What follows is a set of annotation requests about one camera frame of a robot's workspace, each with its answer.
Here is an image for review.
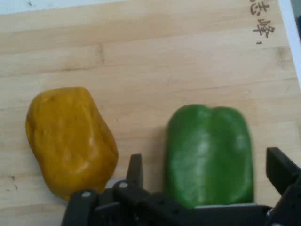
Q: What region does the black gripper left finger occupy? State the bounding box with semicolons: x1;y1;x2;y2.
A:
60;153;196;226

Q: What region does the orange-yellow toy potato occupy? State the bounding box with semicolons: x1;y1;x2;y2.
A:
25;86;119;201

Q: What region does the bamboo cutting board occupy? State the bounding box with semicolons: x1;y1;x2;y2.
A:
0;0;301;226

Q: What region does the green toy bell pepper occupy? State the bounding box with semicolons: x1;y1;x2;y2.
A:
164;104;254;210

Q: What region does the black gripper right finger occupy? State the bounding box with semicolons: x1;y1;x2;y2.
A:
266;147;301;226

